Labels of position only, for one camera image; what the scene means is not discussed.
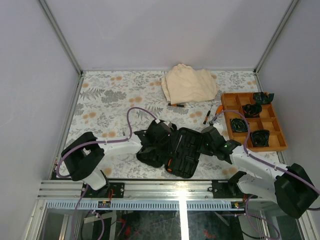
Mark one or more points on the floral table mat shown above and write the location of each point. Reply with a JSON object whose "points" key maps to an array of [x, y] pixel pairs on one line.
{"points": [[106, 96]]}

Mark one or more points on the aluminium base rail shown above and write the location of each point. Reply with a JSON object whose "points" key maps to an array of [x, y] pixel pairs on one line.
{"points": [[141, 195]]}

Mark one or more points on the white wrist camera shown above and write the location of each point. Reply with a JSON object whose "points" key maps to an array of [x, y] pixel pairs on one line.
{"points": [[164, 124], [219, 127]]}

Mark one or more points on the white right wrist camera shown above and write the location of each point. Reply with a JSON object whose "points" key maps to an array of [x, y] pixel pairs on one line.
{"points": [[219, 127]]}

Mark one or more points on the orange handled long screwdriver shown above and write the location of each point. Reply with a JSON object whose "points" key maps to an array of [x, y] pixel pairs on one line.
{"points": [[217, 113]]}

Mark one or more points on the large black orange screwdriver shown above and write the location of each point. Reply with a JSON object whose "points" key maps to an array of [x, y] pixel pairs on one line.
{"points": [[170, 166]]}

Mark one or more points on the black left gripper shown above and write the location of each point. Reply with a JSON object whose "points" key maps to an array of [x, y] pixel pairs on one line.
{"points": [[167, 139]]}

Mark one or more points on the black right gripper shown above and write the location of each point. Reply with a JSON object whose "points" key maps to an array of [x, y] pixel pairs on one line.
{"points": [[202, 149]]}

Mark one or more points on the dark green tool case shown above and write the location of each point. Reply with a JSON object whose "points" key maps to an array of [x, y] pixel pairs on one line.
{"points": [[183, 148]]}

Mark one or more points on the dark tape roll bottom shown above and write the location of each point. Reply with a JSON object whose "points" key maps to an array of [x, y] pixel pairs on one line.
{"points": [[260, 138]]}

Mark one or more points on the dark tape roll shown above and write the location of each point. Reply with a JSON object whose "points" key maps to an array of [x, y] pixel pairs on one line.
{"points": [[239, 125], [263, 98], [260, 138], [252, 110]]}

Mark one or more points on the cream cloth bag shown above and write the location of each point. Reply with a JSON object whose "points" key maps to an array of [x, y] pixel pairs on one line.
{"points": [[183, 84]]}

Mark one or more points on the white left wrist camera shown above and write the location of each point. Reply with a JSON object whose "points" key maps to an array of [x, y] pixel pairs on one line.
{"points": [[164, 124]]}

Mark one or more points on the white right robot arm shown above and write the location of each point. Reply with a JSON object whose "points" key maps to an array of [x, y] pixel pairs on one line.
{"points": [[288, 186]]}

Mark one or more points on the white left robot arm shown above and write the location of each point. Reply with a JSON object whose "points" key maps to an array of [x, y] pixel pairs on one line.
{"points": [[82, 157]]}

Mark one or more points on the dark tape roll top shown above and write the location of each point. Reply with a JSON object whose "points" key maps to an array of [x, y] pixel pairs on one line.
{"points": [[263, 98]]}

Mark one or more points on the small precision screwdriver by bag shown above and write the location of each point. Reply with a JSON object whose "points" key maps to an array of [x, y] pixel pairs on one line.
{"points": [[180, 105]]}

